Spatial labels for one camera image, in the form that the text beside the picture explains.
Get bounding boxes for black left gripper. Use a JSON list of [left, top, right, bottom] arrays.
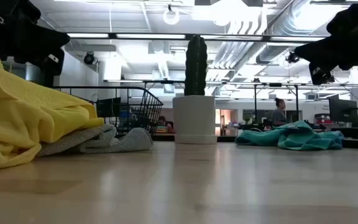
[[14, 24, 71, 76]]

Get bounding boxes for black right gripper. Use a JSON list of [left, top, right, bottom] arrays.
[[294, 27, 358, 85]]

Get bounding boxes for yellow microfiber towel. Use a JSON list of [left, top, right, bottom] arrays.
[[0, 40, 105, 174]]

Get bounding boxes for gray microfiber towel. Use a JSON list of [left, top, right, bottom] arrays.
[[35, 123, 154, 157]]

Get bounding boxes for black round ceiling spotlight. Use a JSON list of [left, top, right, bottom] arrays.
[[83, 52, 98, 65]]

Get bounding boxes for black computer monitor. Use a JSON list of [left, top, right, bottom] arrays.
[[328, 98, 358, 128]]

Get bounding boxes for red storage boxes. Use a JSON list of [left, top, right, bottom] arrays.
[[314, 113, 334, 124]]

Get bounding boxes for standing person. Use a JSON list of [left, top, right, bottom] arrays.
[[271, 98, 287, 127]]

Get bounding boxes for small dark monitor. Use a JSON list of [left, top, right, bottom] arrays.
[[96, 97, 122, 118]]

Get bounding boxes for green cactus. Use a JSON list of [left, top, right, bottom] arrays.
[[183, 34, 208, 96]]

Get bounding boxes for seated person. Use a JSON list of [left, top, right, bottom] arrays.
[[157, 115, 174, 134]]

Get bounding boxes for white plant pot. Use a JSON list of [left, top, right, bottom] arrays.
[[172, 95, 218, 145]]

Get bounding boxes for black ceiling camera cluster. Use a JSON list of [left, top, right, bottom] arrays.
[[286, 51, 301, 65]]

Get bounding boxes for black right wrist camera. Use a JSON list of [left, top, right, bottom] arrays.
[[326, 2, 358, 35]]

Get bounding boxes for black background rig frame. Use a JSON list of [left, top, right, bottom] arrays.
[[253, 83, 300, 125]]

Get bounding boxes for black table frame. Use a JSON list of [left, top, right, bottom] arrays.
[[152, 133, 358, 151]]

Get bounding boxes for white ring lamp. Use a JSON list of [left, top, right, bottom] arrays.
[[162, 7, 180, 26]]

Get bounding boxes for black wire basket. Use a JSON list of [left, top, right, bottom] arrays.
[[53, 86, 164, 138]]

